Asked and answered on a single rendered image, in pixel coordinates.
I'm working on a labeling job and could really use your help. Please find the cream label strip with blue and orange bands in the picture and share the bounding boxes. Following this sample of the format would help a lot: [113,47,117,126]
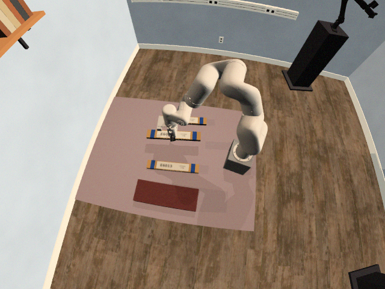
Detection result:
[146,160,199,173]
[146,129,201,141]
[188,117,207,125]

